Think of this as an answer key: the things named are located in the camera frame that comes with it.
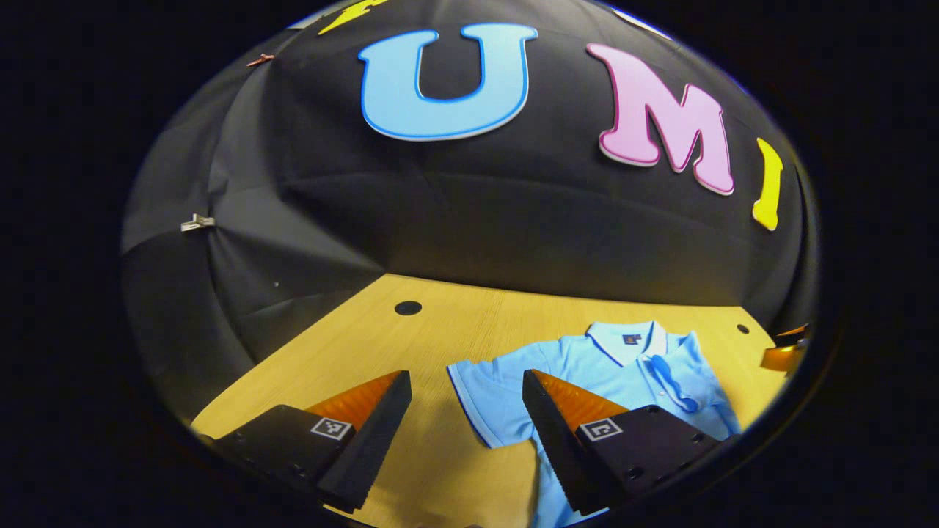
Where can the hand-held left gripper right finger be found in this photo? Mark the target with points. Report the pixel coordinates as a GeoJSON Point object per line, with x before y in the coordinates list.
{"type": "Point", "coordinates": [554, 440]}

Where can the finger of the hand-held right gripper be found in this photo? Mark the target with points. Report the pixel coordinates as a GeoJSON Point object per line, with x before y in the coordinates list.
{"type": "Point", "coordinates": [781, 358]}

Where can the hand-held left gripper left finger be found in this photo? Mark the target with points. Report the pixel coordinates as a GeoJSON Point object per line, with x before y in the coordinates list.
{"type": "Point", "coordinates": [374, 440]}

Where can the light blue T-shirt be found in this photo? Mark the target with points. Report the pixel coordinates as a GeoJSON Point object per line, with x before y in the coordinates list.
{"type": "Point", "coordinates": [631, 374]}

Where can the black backdrop cloth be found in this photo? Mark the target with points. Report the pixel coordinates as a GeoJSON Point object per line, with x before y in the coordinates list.
{"type": "Point", "coordinates": [477, 213]}

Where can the metal backdrop clip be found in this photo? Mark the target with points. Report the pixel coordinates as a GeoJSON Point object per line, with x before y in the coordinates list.
{"type": "Point", "coordinates": [196, 222]}

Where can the reddish backdrop clip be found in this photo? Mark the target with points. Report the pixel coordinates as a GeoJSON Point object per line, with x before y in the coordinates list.
{"type": "Point", "coordinates": [260, 59]}

